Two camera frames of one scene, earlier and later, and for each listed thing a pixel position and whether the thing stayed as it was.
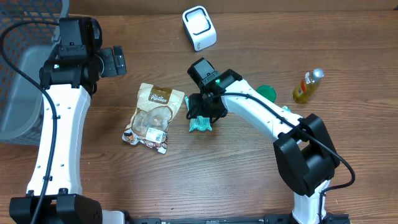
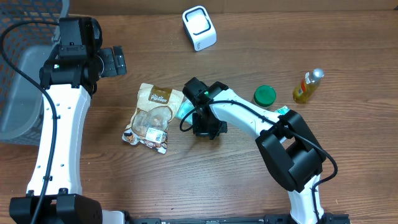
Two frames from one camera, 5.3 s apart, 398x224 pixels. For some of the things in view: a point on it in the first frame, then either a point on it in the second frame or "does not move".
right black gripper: [207, 112] → [209, 129]
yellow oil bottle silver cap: [306, 88] does not move
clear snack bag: [151, 116] does not move
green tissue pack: [285, 107] does not move
